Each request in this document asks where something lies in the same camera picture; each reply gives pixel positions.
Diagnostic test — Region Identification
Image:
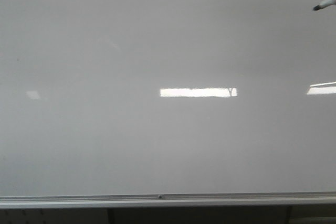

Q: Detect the white marker black tip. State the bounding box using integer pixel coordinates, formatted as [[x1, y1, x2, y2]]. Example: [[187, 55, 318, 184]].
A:
[[312, 0, 336, 11]]

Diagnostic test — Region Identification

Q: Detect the white whiteboard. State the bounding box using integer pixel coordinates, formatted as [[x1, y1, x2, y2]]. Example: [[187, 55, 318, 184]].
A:
[[1, 0, 335, 197]]

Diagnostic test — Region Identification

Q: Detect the aluminium whiteboard tray rail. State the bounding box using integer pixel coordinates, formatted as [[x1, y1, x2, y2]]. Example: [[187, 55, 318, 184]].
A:
[[1, 191, 335, 209]]

